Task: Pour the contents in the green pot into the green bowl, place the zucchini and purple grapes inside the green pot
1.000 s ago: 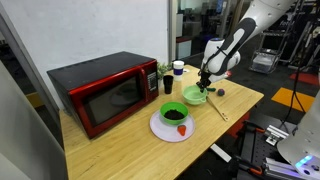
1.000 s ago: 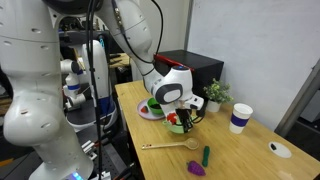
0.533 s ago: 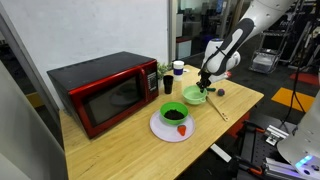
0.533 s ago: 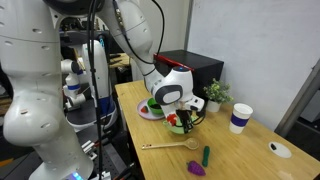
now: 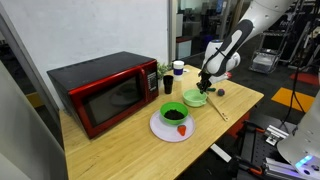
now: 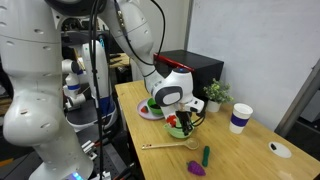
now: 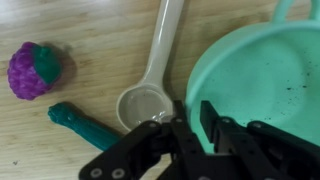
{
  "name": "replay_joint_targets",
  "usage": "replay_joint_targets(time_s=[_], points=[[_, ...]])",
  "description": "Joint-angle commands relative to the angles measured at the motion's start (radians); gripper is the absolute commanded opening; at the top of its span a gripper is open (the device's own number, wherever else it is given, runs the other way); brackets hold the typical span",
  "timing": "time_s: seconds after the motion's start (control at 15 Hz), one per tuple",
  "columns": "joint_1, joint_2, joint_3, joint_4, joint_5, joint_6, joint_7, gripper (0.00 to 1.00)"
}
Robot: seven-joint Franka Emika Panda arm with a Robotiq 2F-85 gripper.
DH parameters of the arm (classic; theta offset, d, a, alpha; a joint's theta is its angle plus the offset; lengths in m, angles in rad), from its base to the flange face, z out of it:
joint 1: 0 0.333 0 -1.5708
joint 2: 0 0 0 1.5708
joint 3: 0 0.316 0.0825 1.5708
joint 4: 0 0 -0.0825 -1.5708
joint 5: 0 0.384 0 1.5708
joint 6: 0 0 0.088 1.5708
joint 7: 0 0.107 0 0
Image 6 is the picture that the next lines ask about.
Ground white blue background robot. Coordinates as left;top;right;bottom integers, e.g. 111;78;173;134
61;39;118;132

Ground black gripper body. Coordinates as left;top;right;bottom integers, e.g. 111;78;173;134
175;109;194;126

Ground mint green pot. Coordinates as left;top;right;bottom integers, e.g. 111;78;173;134
163;121;196;140

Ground red black microwave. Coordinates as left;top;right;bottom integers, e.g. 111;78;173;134
153;49;225;101

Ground small potted plant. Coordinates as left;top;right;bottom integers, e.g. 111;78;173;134
203;78;234;113

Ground aluminium bracket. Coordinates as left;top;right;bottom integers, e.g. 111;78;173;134
80;139;101;162

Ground grey metal frame post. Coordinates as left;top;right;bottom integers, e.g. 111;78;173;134
274;59;320;138

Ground purple toy grapes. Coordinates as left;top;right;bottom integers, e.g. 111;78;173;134
186;160;207;177

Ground beige plastic spoon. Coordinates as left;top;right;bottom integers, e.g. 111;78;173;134
141;137;200;151

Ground white purple paper cup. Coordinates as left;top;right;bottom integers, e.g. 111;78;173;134
229;102;254;135

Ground green toy zucchini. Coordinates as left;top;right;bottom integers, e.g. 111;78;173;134
201;145;211;168

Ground pale lavender plate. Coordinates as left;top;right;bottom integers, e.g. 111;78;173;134
136;98;165;121

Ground green bowl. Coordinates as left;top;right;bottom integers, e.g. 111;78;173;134
146;97;165;117

